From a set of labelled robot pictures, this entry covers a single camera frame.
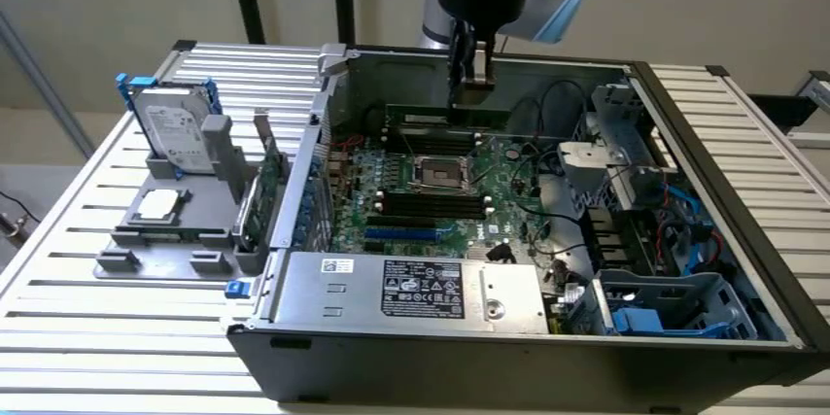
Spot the red wire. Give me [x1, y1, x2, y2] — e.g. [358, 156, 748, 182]
[660, 224, 726, 254]

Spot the metal CPU socket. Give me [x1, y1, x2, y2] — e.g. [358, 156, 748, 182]
[406, 154, 483, 191]

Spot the black open PC case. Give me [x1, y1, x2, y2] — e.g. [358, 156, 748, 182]
[226, 42, 830, 402]

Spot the black RAM slot bank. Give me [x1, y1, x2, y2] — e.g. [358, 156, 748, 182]
[381, 123, 485, 155]
[371, 188, 493, 221]

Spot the blue expansion slot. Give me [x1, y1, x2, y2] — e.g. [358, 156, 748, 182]
[365, 226, 438, 242]

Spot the metal drive cage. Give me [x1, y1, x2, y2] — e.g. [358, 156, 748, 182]
[579, 82, 682, 212]

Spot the silver CPU chip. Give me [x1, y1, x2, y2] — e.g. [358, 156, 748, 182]
[138, 190, 185, 220]

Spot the blue SATA wire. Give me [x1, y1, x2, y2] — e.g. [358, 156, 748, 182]
[653, 180, 729, 281]

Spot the green RAM stick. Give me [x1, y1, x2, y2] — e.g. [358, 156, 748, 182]
[385, 103, 511, 128]

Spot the green Dell motherboard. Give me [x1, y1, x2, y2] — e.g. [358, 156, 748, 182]
[322, 131, 567, 261]

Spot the grey metal disk bay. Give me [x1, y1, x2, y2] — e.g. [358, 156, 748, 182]
[590, 267, 761, 339]

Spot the hard disk in blue caddy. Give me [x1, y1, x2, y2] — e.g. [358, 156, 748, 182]
[115, 73, 223, 177]

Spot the grey plastic parts rack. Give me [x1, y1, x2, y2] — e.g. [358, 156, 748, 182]
[92, 113, 289, 281]

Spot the grey power supply unit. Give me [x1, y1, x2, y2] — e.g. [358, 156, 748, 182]
[270, 252, 554, 337]

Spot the grey metal fan bracket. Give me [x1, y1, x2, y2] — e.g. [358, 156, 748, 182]
[555, 139, 634, 169]

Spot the black looped wire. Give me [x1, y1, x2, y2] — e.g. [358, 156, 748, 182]
[505, 79, 593, 140]

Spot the green graphics card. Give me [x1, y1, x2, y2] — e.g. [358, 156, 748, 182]
[234, 108, 289, 252]

